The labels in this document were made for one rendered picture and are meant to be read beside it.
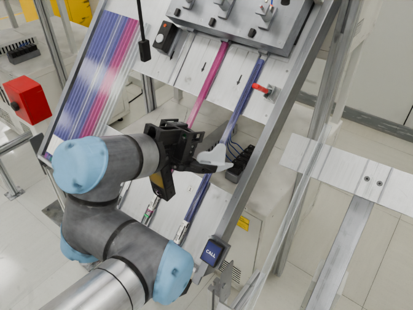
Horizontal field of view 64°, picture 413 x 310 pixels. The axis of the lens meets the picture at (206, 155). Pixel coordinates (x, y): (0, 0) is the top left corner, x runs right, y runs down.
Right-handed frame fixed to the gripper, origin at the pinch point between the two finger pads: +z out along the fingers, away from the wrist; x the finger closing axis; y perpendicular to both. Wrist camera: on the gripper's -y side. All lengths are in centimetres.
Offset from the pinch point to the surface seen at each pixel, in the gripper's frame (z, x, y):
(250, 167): 6.0, -9.1, -0.2
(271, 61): 13.2, -2.3, 23.1
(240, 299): 35, -12, -55
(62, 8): 50, 136, 17
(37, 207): 38, 113, -88
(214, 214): 3.6, -5.5, -14.0
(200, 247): 1.4, -5.9, -22.4
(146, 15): 13.7, 40.1, 24.7
